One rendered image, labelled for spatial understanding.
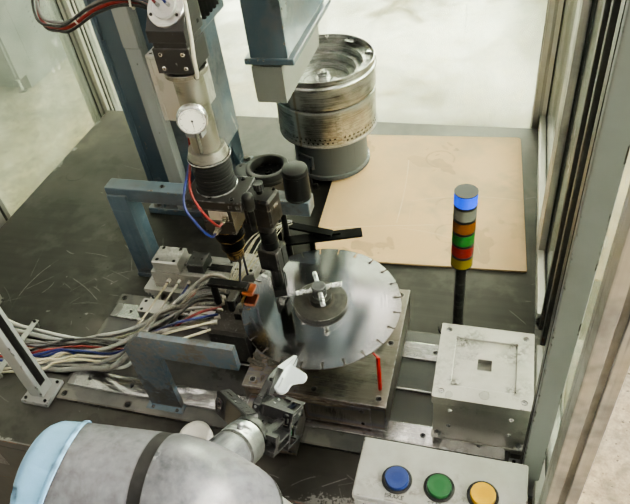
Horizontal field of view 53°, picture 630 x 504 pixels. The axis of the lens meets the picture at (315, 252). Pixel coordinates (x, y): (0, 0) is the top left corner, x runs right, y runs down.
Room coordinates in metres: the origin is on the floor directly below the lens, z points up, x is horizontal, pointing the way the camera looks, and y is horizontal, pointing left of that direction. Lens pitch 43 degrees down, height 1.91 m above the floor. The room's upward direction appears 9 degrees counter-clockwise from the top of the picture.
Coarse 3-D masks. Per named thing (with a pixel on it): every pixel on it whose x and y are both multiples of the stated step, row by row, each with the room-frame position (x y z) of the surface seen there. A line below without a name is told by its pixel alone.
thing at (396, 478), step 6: (390, 468) 0.52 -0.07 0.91; (396, 468) 0.52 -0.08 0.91; (402, 468) 0.52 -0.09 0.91; (390, 474) 0.51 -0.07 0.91; (396, 474) 0.51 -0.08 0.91; (402, 474) 0.51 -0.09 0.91; (390, 480) 0.50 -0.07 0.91; (396, 480) 0.50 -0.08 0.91; (402, 480) 0.50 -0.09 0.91; (408, 480) 0.50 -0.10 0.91; (390, 486) 0.49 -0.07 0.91; (396, 486) 0.49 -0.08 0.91; (402, 486) 0.49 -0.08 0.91
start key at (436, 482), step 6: (438, 474) 0.50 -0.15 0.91; (432, 480) 0.49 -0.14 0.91; (438, 480) 0.49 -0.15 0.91; (444, 480) 0.49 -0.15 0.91; (432, 486) 0.48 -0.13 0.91; (438, 486) 0.48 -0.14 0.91; (444, 486) 0.48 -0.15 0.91; (450, 486) 0.48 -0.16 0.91; (432, 492) 0.47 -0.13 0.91; (438, 492) 0.47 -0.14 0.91; (444, 492) 0.47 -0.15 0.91; (450, 492) 0.47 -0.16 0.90; (438, 498) 0.46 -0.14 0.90; (444, 498) 0.46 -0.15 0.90
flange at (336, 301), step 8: (304, 288) 0.92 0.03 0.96; (336, 288) 0.91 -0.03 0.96; (296, 296) 0.90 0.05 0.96; (304, 296) 0.90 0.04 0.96; (312, 296) 0.88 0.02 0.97; (328, 296) 0.87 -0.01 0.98; (336, 296) 0.88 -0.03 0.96; (344, 296) 0.88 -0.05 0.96; (296, 304) 0.88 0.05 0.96; (304, 304) 0.87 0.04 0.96; (312, 304) 0.87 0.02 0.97; (328, 304) 0.86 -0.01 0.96; (336, 304) 0.86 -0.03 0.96; (344, 304) 0.86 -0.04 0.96; (296, 312) 0.86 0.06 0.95; (304, 312) 0.85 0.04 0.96; (312, 312) 0.85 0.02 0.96; (320, 312) 0.85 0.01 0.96; (328, 312) 0.84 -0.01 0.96; (336, 312) 0.84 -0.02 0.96; (304, 320) 0.84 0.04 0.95; (312, 320) 0.83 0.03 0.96; (320, 320) 0.83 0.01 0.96; (328, 320) 0.83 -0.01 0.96
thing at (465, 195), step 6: (462, 186) 0.93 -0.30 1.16; (468, 186) 0.93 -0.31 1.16; (474, 186) 0.93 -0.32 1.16; (456, 192) 0.92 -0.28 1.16; (462, 192) 0.91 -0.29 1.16; (468, 192) 0.91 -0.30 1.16; (474, 192) 0.91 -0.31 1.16; (456, 198) 0.91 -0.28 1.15; (462, 198) 0.90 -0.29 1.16; (468, 198) 0.89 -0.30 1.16; (474, 198) 0.90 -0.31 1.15; (456, 204) 0.91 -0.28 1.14; (462, 204) 0.90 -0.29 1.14; (468, 204) 0.89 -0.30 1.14; (474, 204) 0.90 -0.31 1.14; (462, 210) 0.90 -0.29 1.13; (468, 210) 0.89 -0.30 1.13
